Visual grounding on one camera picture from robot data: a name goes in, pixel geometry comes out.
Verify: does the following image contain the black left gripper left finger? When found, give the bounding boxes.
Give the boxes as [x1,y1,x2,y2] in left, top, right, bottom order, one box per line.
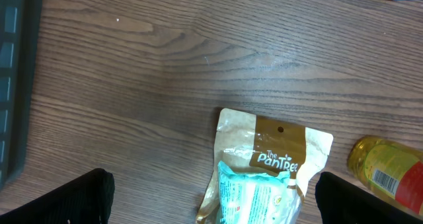
[1,168,115,224]

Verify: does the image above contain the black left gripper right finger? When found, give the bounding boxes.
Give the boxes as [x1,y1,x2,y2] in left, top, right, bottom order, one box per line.
[315,172,422,224]

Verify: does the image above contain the clear bottle with silver cap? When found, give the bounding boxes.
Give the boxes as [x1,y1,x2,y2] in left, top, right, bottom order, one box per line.
[347,135,422,219]

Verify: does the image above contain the light green snack packet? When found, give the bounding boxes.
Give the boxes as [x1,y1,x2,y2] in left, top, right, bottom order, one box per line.
[217,161,290,224]

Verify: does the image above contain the brown Pantree pouch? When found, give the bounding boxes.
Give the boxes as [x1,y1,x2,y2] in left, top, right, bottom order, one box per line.
[196,108,333,223]

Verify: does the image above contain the grey plastic mesh basket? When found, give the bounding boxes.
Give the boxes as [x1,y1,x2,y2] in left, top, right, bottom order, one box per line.
[1,0,42,188]

